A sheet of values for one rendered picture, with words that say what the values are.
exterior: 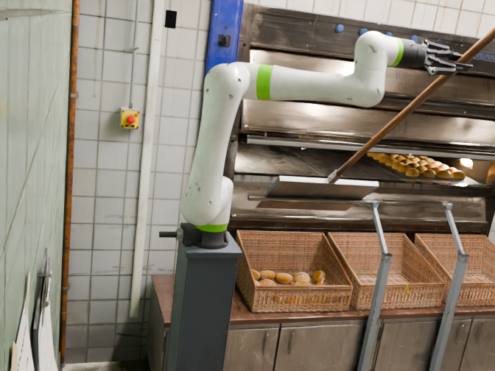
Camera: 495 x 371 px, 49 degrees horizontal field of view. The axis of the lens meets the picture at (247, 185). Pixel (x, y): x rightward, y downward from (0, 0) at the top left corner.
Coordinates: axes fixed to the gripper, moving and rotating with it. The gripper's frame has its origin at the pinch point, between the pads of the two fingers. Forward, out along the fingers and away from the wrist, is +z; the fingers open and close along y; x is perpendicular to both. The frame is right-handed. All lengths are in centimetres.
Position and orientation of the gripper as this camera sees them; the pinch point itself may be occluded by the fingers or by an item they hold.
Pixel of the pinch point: (460, 62)
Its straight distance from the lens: 201.7
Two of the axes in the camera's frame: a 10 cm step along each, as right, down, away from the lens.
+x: 3.2, -4.0, -8.6
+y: 0.9, 9.2, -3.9
